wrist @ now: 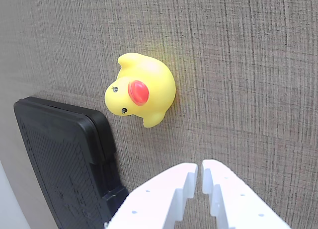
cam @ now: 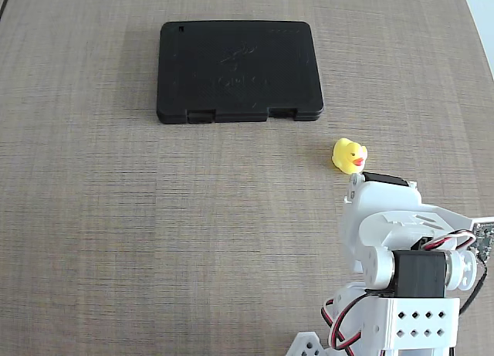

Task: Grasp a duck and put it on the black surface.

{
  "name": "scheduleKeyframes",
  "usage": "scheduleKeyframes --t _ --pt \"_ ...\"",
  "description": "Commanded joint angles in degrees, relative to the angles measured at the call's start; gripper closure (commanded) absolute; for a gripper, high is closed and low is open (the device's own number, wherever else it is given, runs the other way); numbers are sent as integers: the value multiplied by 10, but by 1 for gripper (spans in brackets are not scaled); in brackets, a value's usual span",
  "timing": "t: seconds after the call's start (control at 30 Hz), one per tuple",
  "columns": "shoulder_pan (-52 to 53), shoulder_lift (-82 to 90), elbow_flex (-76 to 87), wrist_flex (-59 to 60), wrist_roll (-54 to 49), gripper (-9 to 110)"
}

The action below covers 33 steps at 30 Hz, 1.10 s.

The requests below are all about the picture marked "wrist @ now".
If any yellow rubber duck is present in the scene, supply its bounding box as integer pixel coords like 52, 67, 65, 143
104, 52, 177, 128

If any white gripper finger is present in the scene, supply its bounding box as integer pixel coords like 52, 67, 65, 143
201, 159, 293, 229
103, 162, 199, 229

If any black ribbed plastic tray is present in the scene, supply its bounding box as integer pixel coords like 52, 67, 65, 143
13, 96, 130, 229

